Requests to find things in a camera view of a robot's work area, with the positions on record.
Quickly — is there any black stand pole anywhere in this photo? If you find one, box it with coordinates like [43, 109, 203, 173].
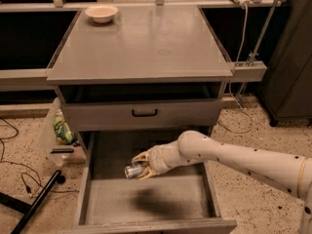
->
[11, 170, 61, 234]

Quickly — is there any silver redbull can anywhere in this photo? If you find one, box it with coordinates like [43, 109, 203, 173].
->
[124, 165, 144, 179]

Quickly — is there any black drawer handle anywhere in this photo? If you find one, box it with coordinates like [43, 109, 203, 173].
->
[132, 109, 158, 117]

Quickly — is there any closed grey upper drawer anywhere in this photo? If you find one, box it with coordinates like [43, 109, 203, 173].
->
[61, 99, 223, 132]

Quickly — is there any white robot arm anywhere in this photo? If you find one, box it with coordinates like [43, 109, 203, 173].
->
[125, 131, 312, 234]

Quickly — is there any open grey lower drawer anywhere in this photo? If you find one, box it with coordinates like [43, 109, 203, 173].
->
[61, 130, 237, 234]

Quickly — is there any dark grey side cabinet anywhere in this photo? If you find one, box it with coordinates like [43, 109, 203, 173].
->
[258, 0, 312, 127]

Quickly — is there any grey drawer cabinet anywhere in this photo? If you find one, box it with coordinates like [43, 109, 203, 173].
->
[46, 3, 238, 234]

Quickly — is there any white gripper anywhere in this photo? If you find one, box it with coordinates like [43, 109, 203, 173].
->
[132, 141, 195, 179]

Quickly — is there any clear plastic storage bin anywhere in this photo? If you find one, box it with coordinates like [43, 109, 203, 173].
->
[37, 98, 86, 166]

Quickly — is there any green snack bag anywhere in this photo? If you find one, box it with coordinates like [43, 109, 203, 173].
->
[53, 109, 75, 145]

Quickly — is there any white hanging cable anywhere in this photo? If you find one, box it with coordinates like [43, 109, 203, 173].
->
[216, 3, 254, 136]

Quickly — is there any white bowl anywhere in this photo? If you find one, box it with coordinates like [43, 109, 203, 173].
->
[85, 5, 118, 23]

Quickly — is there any grey horizontal rail beam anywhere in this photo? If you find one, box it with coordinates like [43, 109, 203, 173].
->
[0, 60, 267, 92]

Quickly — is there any grey metal diagonal rod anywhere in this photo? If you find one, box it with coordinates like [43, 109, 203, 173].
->
[235, 0, 287, 99]

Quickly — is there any black floor cable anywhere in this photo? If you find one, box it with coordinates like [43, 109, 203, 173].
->
[0, 116, 80, 199]

